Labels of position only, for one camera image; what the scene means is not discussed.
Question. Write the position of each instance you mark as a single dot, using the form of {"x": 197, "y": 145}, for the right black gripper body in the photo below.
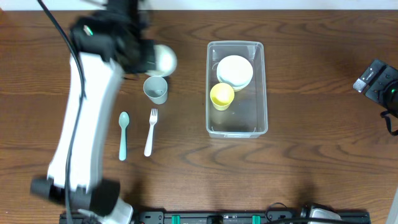
{"x": 376, "y": 82}

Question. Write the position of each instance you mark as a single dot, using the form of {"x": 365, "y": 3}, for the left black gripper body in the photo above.
{"x": 148, "y": 56}

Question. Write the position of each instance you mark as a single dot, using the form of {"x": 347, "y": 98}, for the white plastic cup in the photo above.
{"x": 165, "y": 61}

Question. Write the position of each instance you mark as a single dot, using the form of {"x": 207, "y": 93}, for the yellow plastic cup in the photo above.
{"x": 221, "y": 96}

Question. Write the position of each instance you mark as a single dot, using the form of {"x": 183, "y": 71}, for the white plastic bowl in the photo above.
{"x": 234, "y": 70}

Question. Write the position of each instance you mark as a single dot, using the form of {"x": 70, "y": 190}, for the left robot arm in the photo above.
{"x": 104, "y": 46}

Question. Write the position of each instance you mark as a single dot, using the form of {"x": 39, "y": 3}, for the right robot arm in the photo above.
{"x": 319, "y": 214}

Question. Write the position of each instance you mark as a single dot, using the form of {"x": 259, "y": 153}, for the clear plastic container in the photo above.
{"x": 247, "y": 115}

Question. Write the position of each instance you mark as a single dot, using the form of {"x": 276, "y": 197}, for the grey plastic cup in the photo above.
{"x": 156, "y": 89}

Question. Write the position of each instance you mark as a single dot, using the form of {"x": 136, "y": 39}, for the mint green plastic spoon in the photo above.
{"x": 123, "y": 123}

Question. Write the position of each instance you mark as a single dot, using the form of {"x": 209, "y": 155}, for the white plastic fork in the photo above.
{"x": 152, "y": 121}

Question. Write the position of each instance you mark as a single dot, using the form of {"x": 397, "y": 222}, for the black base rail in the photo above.
{"x": 158, "y": 217}

